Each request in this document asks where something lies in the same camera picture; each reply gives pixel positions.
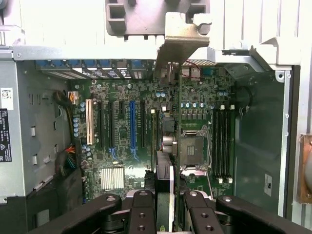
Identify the metal socket cover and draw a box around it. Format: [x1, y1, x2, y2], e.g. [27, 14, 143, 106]
[180, 167, 211, 176]

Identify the silver chipset heatsink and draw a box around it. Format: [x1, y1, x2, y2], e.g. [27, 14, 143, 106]
[100, 167, 125, 191]

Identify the CPU socket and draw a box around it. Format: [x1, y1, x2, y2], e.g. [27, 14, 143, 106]
[179, 128, 212, 171]

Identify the black RAM slot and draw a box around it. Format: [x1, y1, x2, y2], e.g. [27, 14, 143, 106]
[223, 104, 228, 184]
[213, 104, 218, 184]
[218, 104, 223, 184]
[228, 104, 234, 184]

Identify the black plastic shroud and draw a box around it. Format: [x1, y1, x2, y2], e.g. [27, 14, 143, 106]
[7, 168, 85, 234]

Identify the blue expansion slot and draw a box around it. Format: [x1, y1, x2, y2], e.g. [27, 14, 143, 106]
[129, 100, 136, 150]

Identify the white expansion slot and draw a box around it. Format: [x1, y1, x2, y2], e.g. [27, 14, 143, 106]
[85, 98, 95, 145]

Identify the black open PC case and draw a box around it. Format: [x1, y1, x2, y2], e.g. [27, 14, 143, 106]
[0, 36, 303, 234]

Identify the green motherboard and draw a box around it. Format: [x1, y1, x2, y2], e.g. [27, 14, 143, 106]
[69, 60, 237, 203]

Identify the grey power supply unit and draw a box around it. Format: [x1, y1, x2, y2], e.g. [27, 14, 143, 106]
[0, 60, 72, 198]

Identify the coloured power wire bundle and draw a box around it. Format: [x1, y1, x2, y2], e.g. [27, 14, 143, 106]
[55, 143, 79, 177]

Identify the wire bundle with white plug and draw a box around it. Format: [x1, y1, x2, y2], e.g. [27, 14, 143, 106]
[54, 89, 79, 108]

